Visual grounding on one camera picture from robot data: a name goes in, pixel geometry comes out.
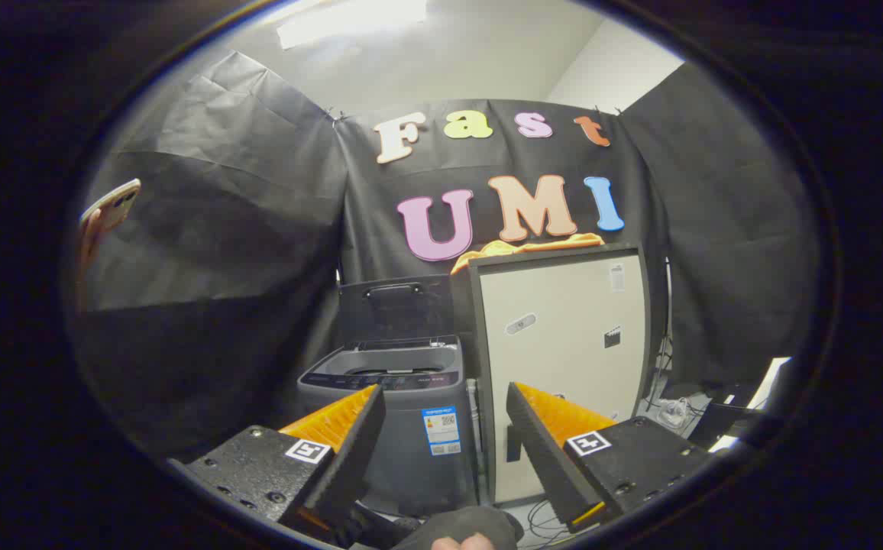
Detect beige cabinet with dark frame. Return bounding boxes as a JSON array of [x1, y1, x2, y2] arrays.
[[468, 244, 652, 505]]

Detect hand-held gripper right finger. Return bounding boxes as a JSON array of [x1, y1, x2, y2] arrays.
[[506, 382, 717, 533]]

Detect black floor cables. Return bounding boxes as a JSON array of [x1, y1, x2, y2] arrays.
[[526, 500, 587, 545]]

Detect dark grey sleeve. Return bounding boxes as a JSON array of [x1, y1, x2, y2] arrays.
[[396, 506, 524, 550]]

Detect black backdrop cloth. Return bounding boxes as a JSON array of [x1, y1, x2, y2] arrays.
[[67, 50, 820, 459]]

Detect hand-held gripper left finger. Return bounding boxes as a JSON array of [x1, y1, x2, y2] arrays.
[[169, 384, 387, 535]]

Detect yellow shirt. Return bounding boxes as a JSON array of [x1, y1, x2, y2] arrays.
[[451, 233, 605, 274]]

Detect pink smartphone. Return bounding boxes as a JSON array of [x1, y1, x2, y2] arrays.
[[79, 179, 142, 260]]

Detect grey washing machine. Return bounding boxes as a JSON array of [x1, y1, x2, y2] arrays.
[[296, 336, 480, 516]]

